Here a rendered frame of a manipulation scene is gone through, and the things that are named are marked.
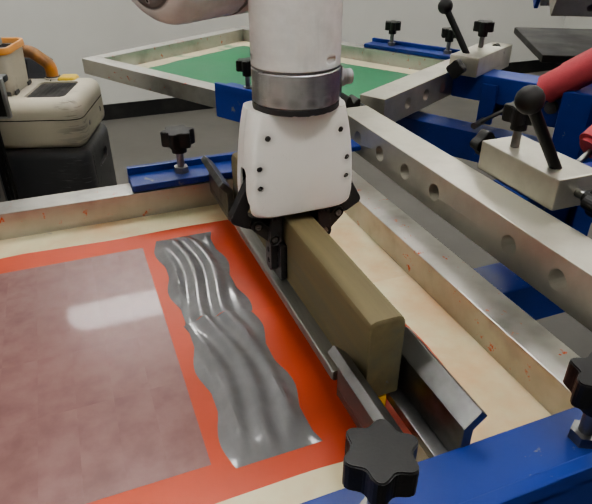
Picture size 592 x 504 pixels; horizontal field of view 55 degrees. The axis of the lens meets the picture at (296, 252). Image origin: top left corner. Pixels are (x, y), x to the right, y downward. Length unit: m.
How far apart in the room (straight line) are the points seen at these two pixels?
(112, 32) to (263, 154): 3.86
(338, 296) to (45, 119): 1.20
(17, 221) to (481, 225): 0.55
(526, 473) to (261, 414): 0.20
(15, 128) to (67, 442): 1.18
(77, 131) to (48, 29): 2.79
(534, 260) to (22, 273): 0.55
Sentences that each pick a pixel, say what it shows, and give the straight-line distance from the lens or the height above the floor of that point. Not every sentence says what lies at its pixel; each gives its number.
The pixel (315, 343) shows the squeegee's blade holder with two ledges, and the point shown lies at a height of 1.00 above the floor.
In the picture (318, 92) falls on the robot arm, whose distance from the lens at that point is 0.47.
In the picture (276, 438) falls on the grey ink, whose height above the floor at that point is 0.96.
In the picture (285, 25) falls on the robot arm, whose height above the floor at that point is 1.24.
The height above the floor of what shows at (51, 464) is 0.96.
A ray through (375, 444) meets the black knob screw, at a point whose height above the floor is 1.06.
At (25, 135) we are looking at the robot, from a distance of 1.59.
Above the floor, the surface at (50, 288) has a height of 0.96.
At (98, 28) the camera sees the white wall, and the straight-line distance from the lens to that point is 4.32.
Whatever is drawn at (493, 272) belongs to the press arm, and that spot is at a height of 0.92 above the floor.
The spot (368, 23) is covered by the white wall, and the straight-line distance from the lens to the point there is 4.89.
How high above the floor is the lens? 1.31
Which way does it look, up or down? 31 degrees down
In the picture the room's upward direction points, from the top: straight up
